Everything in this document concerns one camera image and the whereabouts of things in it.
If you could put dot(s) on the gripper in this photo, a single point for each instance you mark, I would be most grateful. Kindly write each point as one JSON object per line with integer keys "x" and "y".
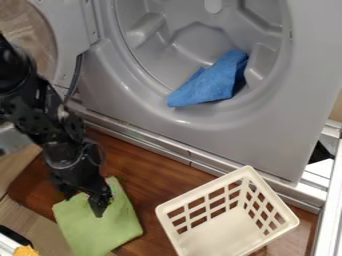
{"x": 71, "y": 163}

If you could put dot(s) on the green cloth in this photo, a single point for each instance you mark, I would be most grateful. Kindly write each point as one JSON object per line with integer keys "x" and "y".
{"x": 100, "y": 230}

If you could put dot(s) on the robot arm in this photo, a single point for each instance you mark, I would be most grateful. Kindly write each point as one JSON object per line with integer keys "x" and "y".
{"x": 26, "y": 100}

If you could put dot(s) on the blue cloth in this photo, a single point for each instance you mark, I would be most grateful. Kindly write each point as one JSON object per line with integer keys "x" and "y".
{"x": 214, "y": 83}

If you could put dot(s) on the cardboard box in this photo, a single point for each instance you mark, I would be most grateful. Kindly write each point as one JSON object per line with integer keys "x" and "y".
{"x": 33, "y": 230}

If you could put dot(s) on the white plastic basket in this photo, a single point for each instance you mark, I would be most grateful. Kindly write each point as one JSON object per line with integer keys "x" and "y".
{"x": 227, "y": 220}

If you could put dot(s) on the washing machine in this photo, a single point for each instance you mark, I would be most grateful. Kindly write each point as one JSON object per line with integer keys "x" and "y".
{"x": 214, "y": 83}

